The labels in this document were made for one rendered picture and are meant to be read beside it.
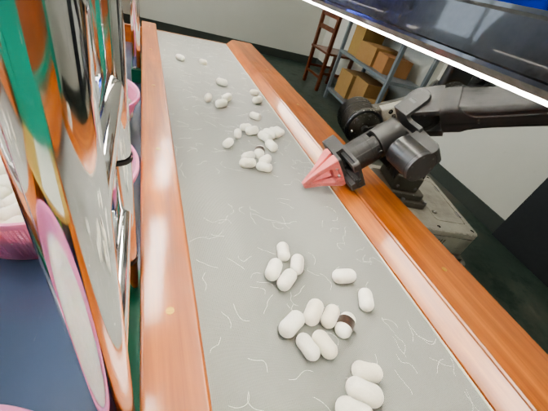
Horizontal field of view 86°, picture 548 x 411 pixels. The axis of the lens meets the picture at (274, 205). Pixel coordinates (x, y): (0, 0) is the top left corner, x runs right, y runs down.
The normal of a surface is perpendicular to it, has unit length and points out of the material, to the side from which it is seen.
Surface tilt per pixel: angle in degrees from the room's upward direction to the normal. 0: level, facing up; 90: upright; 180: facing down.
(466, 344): 45
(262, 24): 90
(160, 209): 0
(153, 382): 0
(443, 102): 50
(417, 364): 0
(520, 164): 90
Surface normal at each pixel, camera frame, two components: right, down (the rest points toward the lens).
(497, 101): -0.52, -0.41
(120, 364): 0.91, 0.39
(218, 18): 0.22, 0.65
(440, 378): 0.25, -0.76
